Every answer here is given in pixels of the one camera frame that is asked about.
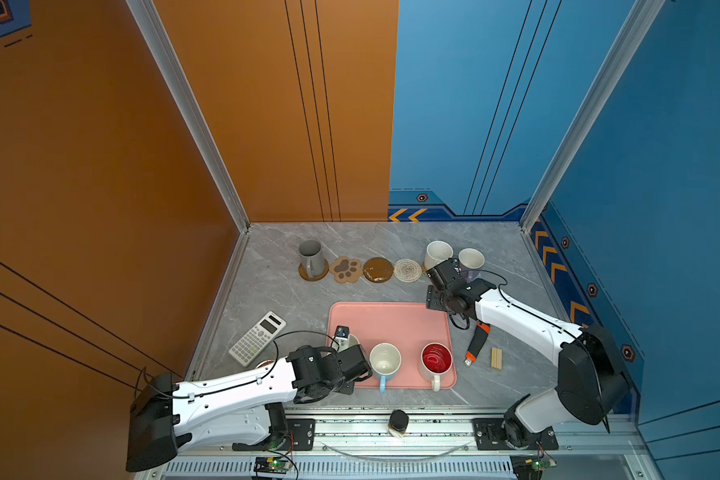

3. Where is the small wooden block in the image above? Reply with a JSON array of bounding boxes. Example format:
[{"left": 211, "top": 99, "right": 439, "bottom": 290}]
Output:
[{"left": 490, "top": 347, "right": 503, "bottom": 370}]

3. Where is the brown coaster with scratches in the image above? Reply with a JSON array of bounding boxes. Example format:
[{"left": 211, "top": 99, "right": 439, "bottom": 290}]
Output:
[{"left": 363, "top": 257, "right": 394, "bottom": 283}]

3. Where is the white mug blue handle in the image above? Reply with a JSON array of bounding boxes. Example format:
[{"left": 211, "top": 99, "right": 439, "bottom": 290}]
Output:
[{"left": 369, "top": 343, "right": 402, "bottom": 393}]

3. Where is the grey mug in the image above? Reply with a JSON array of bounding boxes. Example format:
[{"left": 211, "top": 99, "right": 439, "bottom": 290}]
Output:
[{"left": 298, "top": 240, "right": 325, "bottom": 276}]

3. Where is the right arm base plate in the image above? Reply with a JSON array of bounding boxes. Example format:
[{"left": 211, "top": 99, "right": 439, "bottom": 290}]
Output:
[{"left": 472, "top": 418, "right": 559, "bottom": 451}]

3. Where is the white remote control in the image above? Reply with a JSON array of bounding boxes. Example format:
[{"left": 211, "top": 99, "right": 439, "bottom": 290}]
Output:
[{"left": 228, "top": 311, "right": 286, "bottom": 367}]

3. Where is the red mug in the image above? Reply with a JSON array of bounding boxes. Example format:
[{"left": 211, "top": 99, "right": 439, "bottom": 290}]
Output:
[{"left": 419, "top": 342, "right": 453, "bottom": 392}]

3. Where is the aluminium front rail frame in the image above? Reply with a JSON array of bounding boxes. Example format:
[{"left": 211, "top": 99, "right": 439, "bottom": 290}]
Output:
[{"left": 141, "top": 407, "right": 663, "bottom": 479}]

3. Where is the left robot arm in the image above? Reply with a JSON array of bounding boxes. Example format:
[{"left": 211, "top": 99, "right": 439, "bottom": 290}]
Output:
[{"left": 125, "top": 345, "right": 372, "bottom": 473}]

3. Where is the left circuit board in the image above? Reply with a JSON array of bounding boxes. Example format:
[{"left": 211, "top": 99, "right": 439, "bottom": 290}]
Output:
[{"left": 252, "top": 455, "right": 297, "bottom": 479}]

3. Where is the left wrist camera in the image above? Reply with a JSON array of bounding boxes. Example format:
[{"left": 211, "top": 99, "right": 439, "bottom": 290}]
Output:
[{"left": 334, "top": 325, "right": 352, "bottom": 352}]

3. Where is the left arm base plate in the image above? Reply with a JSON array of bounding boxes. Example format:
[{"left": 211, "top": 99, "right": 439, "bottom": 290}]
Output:
[{"left": 232, "top": 418, "right": 315, "bottom": 453}]

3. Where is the purple mug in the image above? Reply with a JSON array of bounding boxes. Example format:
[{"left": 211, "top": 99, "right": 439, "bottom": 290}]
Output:
[{"left": 457, "top": 248, "right": 485, "bottom": 283}]

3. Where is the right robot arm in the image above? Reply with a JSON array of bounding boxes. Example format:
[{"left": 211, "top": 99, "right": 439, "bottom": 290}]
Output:
[{"left": 426, "top": 258, "right": 634, "bottom": 449}]

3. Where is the pink plastic tray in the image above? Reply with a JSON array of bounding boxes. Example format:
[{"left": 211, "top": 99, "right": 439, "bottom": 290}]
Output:
[{"left": 328, "top": 302, "right": 452, "bottom": 390}]

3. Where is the white embroidered round coaster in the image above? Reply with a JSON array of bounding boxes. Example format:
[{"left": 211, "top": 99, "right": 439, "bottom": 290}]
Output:
[{"left": 394, "top": 259, "right": 422, "bottom": 283}]

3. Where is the cork paw-shaped coaster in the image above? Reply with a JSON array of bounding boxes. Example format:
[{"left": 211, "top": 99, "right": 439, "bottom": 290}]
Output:
[{"left": 329, "top": 256, "right": 363, "bottom": 284}]

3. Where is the plain brown round coaster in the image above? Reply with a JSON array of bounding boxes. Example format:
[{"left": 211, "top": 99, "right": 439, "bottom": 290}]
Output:
[{"left": 298, "top": 261, "right": 329, "bottom": 282}]

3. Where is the circuit board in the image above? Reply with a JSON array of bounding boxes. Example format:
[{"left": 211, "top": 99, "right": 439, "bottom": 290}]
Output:
[
  {"left": 510, "top": 456, "right": 557, "bottom": 480},
  {"left": 252, "top": 455, "right": 297, "bottom": 479}
]

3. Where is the right circuit board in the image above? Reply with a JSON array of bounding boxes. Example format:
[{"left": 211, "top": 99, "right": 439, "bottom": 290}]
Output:
[{"left": 510, "top": 456, "right": 557, "bottom": 480}]

